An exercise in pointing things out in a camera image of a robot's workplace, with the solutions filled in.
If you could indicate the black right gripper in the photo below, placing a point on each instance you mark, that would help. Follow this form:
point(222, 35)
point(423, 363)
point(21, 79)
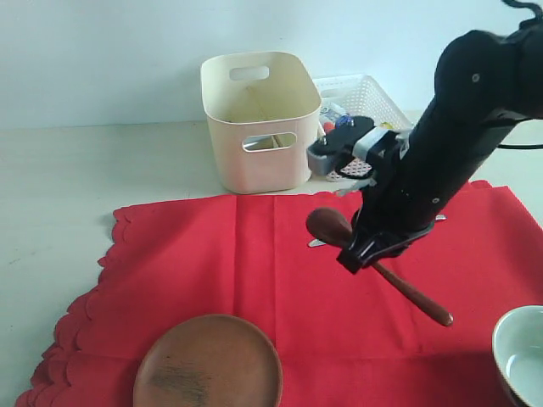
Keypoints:
point(444, 151)

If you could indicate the dark brown chicken drumstick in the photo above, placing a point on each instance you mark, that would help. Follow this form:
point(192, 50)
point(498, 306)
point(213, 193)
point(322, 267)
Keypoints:
point(331, 227)

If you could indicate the yellow lemon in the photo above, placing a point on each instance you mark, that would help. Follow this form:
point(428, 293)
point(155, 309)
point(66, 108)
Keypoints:
point(386, 125)

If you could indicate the red sausage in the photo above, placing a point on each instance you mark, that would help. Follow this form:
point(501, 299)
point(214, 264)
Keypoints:
point(328, 126)

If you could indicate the stainless steel cup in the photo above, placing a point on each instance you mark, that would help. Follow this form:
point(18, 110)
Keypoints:
point(259, 143)

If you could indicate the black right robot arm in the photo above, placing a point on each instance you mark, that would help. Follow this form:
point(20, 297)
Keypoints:
point(484, 85)

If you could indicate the silver table knife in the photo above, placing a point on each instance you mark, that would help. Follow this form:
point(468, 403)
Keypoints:
point(315, 243)

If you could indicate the red scalloped cloth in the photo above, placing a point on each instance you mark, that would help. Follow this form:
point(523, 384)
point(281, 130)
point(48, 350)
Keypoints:
point(343, 339)

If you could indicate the white perforated plastic basket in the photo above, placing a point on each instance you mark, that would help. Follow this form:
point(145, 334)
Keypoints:
point(361, 95)

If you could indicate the pale green ceramic bowl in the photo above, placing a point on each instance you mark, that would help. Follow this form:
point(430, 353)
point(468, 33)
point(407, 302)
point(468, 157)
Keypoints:
point(517, 352)

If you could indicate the cream plastic storage bin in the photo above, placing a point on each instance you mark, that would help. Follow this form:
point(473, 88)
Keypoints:
point(292, 103)

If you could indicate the brown wooden plate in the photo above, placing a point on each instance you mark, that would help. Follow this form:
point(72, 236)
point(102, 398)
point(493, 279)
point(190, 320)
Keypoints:
point(210, 360)

